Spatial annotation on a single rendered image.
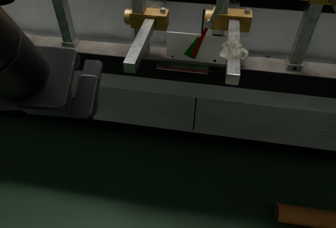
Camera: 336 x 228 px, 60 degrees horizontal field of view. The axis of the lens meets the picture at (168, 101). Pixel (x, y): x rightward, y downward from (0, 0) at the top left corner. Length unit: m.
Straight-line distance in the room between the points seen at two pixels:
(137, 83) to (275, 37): 0.55
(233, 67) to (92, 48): 0.56
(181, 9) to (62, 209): 1.01
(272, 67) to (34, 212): 1.18
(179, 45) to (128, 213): 0.81
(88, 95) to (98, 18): 0.95
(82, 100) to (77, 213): 1.17
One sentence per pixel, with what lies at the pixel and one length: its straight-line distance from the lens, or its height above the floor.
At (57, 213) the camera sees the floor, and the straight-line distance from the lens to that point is 1.49.
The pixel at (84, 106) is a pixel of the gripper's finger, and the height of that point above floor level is 1.05.
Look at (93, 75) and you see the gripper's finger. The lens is 0.32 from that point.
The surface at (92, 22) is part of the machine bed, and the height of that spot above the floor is 0.69.
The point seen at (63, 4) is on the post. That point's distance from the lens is 1.03.
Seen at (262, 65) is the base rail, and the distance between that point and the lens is 1.00.
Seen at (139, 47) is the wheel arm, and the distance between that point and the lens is 0.78.
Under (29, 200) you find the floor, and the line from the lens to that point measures 1.57.
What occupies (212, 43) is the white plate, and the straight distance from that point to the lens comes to 0.94.
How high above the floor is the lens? 1.25
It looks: 42 degrees down
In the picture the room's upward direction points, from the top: straight up
